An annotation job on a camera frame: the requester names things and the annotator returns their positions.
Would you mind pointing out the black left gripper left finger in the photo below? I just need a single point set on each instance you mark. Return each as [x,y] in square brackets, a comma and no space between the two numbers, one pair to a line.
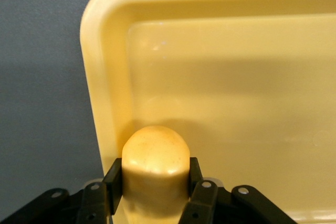
[113,184]

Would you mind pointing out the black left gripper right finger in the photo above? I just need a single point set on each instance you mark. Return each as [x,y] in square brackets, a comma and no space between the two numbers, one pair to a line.
[200,197]

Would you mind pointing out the yellow toy potato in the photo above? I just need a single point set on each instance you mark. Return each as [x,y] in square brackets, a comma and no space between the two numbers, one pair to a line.
[155,161]

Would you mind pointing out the yellow plastic tray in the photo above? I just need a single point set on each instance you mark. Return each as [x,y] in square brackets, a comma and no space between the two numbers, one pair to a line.
[223,77]

